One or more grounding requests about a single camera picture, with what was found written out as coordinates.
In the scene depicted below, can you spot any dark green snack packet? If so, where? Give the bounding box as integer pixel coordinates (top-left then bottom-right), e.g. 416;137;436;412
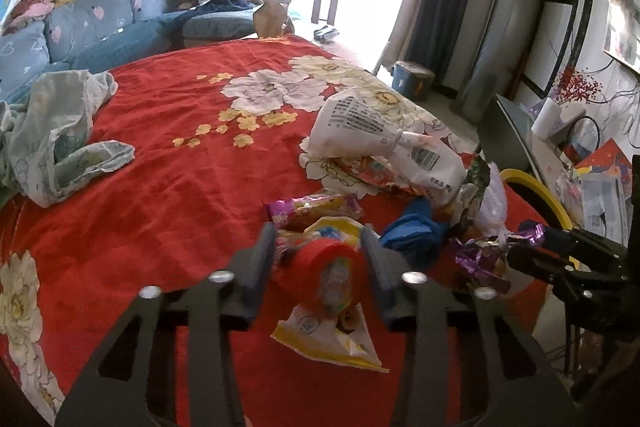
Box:
460;156;496;228

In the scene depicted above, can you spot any purple yellow snack packet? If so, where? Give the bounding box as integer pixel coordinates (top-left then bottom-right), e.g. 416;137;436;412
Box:
264;189;363;233

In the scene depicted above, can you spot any blue floral sofa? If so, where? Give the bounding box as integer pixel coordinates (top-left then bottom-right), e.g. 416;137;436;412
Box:
0;0;266;108

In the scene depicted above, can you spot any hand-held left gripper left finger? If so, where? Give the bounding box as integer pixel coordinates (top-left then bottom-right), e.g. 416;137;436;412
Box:
55;222;278;427

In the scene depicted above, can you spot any white translucent plastic bag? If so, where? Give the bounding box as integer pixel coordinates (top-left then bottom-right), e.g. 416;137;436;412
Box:
475;172;512;239

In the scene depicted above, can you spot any red floral blanket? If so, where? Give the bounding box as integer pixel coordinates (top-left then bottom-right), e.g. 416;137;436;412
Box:
0;34;551;427

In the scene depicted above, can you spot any colourful printed snack packet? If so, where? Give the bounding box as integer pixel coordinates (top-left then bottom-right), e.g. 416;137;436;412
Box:
327;156;428;198

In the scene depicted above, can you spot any red flower decoration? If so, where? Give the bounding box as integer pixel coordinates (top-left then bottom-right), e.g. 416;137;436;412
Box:
555;67;612;108

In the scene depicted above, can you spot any red round snack pack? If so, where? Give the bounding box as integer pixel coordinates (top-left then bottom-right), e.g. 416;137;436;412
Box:
272;237;368;315

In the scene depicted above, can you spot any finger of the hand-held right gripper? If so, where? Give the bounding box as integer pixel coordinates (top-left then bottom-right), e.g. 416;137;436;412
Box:
537;227;626;265
507;247;576;283

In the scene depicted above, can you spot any purple foil wrapper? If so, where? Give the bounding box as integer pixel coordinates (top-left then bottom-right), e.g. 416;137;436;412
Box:
452;221;547;295

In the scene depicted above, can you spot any yellow rimmed black bin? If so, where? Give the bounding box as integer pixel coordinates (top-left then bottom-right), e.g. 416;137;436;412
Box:
500;168;583;273

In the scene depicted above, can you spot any pink cloth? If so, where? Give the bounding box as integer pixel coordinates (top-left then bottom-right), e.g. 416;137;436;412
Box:
10;0;56;28

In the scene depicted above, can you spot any yellow white snack wrapper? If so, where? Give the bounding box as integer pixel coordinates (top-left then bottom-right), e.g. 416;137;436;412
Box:
270;216;391;374

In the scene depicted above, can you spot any dark blue cloth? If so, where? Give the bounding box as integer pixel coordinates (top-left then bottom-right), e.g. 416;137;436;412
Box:
165;0;263;22

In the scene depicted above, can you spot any grey standing air conditioner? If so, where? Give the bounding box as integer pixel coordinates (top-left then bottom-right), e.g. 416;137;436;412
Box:
457;0;551;122

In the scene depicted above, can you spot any white paper roll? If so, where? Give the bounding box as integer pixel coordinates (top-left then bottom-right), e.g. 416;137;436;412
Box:
531;99;561;138

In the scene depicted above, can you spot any pale green floral cloth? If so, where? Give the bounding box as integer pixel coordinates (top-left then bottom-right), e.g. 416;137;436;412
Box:
0;69;136;208

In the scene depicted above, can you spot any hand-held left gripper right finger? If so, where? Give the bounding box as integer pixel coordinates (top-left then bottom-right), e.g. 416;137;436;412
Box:
361;224;583;427

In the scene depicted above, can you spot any white printed plastic packet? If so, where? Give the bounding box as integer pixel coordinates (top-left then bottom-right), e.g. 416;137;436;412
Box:
299;88;476;208

